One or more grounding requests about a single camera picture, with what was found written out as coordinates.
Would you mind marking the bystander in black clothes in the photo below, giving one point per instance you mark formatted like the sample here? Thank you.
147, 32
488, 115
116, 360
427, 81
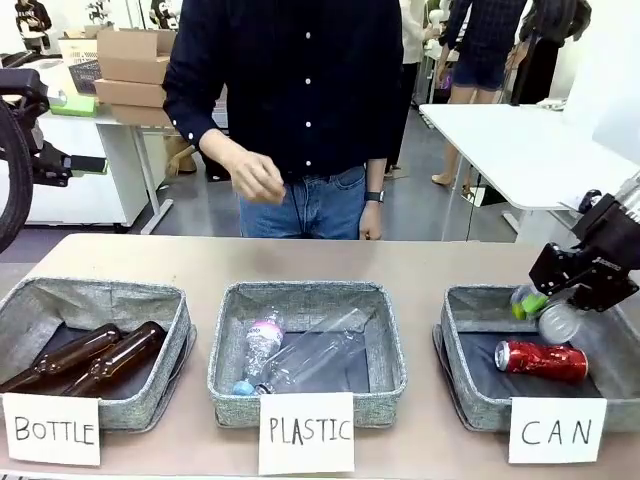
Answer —
545, 50

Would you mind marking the person right forearm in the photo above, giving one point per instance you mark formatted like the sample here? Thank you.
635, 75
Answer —
220, 147

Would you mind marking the crushed silver can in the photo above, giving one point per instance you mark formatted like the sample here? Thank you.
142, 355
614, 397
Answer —
559, 324

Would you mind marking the green tissue box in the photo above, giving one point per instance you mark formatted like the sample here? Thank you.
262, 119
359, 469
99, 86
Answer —
75, 106

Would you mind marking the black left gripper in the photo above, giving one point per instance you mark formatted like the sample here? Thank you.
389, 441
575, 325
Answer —
22, 90

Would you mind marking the crushed pink label plastic bottle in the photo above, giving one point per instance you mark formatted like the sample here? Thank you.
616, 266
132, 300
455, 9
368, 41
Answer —
262, 340

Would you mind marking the person in dark shirt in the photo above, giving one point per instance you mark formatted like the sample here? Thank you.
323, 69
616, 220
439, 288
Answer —
300, 75

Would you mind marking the grey fabric basket plastic label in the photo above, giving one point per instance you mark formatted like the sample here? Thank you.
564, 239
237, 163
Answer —
225, 360

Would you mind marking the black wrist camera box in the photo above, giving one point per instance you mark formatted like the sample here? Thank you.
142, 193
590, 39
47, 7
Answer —
552, 270

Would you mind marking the large white empty table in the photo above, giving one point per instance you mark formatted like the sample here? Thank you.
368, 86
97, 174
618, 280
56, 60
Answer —
520, 150

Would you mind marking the grey fabric basket can label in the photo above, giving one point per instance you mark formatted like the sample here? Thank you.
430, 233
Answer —
452, 350

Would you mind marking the brown glass bottle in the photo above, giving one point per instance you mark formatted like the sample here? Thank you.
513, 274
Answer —
75, 350
125, 350

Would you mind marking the crushed red cola can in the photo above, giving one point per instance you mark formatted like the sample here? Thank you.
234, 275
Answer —
542, 362

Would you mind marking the white paper sign plastic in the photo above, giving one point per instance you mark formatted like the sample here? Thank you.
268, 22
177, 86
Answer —
305, 430

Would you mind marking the dark plastic crate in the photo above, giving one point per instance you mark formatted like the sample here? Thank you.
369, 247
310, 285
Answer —
82, 77

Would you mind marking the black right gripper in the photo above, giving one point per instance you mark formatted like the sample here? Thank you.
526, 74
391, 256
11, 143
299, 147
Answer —
607, 250

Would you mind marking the person right hand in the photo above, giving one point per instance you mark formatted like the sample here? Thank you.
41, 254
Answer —
255, 177

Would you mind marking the bystander in white top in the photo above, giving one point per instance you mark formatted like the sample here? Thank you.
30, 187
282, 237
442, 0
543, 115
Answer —
412, 35

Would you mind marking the grey fabric basket bottle label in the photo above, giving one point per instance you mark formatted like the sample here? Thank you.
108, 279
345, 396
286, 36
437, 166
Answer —
100, 300

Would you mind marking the black wrist watch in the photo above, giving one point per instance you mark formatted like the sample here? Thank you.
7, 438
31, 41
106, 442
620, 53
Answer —
375, 196

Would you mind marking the bystander in denim shorts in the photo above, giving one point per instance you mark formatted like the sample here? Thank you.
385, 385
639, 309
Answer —
480, 50

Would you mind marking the white paper sign bottle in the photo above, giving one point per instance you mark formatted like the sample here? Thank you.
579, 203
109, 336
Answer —
50, 430

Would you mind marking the white desk with boxes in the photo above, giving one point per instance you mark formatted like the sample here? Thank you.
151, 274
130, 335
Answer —
145, 150

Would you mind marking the person left hand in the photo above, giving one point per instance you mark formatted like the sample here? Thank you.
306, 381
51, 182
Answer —
371, 222

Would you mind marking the white plastic crate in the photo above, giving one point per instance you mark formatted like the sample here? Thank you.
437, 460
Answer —
77, 50

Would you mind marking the open cardboard box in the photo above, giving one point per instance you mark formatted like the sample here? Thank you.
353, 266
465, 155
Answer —
130, 57

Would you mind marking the white paper sign can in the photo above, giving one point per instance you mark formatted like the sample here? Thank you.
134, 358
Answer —
557, 432

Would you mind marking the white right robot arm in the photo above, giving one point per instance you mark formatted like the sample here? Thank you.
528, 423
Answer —
632, 195

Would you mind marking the closed flat cardboard box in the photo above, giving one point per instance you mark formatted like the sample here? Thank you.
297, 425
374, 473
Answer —
130, 94
140, 115

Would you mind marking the clear plastic bottle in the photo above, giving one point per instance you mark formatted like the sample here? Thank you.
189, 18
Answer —
325, 345

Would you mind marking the bystander in dark hoodie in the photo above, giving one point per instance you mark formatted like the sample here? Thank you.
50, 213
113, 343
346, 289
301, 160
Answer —
32, 22

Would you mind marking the brown paper bag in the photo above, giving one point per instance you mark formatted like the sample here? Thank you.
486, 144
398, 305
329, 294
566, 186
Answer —
180, 155

